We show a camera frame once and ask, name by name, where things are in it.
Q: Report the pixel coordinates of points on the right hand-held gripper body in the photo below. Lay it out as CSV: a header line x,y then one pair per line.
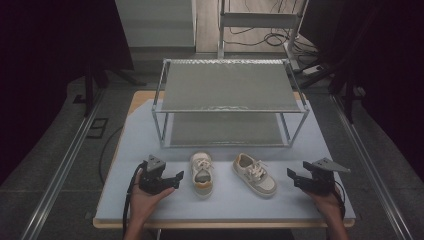
x,y
321,178

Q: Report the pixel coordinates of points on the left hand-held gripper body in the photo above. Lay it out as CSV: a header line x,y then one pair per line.
x,y
152,181

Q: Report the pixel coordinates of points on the person's left hand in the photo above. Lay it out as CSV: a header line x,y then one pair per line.
x,y
146,203

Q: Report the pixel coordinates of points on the person's right hand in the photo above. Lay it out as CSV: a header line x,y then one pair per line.
x,y
325,205

